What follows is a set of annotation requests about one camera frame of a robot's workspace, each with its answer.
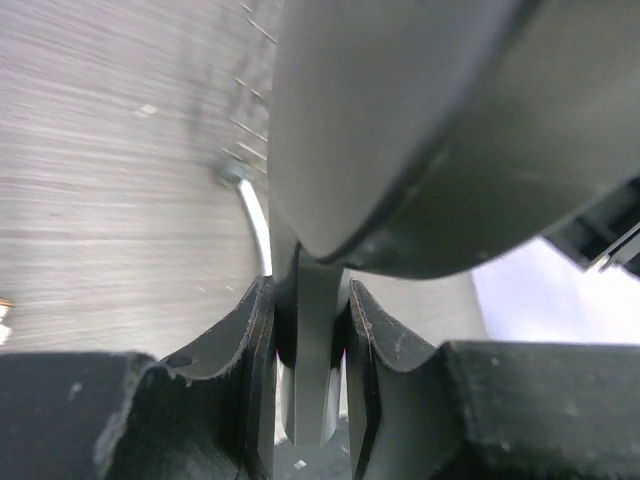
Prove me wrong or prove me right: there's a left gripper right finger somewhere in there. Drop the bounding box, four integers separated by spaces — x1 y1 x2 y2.
346 281 639 479

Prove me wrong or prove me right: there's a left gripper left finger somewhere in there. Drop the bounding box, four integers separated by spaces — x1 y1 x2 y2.
1 277 276 479

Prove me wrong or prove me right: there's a grey shower head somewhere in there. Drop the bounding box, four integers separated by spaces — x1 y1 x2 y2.
267 1 639 445

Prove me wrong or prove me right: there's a white shower hose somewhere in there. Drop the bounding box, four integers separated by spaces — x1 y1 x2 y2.
217 162 274 279

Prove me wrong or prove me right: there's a grey wire dish rack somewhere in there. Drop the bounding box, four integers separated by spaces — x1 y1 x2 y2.
205 1 283 176

